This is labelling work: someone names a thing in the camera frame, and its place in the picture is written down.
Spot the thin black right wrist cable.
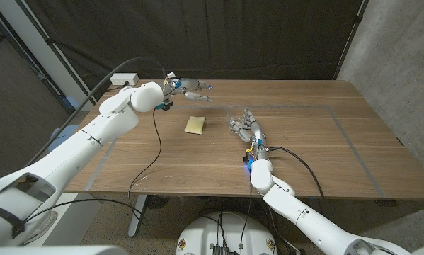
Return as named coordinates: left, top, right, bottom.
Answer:
left=239, top=182, right=254, bottom=255

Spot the grey tape line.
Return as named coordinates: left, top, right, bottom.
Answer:
left=84, top=103, right=386, bottom=198

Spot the clear drinking glass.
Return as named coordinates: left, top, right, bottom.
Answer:
left=226, top=104, right=251, bottom=134

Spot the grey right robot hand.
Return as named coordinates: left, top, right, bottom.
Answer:
left=228, top=108, right=272, bottom=162

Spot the white power strip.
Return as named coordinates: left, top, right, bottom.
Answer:
left=109, top=72, right=140, bottom=86

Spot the black backdrop curtain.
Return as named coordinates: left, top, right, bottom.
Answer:
left=22, top=0, right=365, bottom=103

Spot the blue stool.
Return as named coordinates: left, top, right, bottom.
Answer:
left=47, top=123, right=80, bottom=154

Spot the thin black left wrist cable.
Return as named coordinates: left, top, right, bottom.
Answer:
left=127, top=107, right=164, bottom=227

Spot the black backdrop stand pole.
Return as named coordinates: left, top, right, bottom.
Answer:
left=331, top=0, right=370, bottom=81
left=15, top=0, right=96, bottom=106

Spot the yellow cloth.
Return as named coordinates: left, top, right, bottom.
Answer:
left=183, top=115, right=207, bottom=136

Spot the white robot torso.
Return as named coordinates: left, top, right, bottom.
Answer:
left=0, top=244, right=128, bottom=255

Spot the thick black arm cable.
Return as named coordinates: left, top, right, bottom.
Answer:
left=268, top=145, right=326, bottom=200
left=23, top=56, right=167, bottom=168

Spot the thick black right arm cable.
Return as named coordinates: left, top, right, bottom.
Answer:
left=268, top=145, right=326, bottom=200

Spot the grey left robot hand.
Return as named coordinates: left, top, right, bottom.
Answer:
left=161, top=77, right=214, bottom=111

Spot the white table leg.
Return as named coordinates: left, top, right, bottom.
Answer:
left=127, top=193, right=149, bottom=238

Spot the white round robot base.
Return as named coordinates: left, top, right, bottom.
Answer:
left=176, top=210, right=278, bottom=255

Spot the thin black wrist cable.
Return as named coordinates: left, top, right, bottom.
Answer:
left=127, top=107, right=164, bottom=227
left=239, top=182, right=254, bottom=255

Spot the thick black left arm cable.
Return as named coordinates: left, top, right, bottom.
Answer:
left=23, top=56, right=167, bottom=168

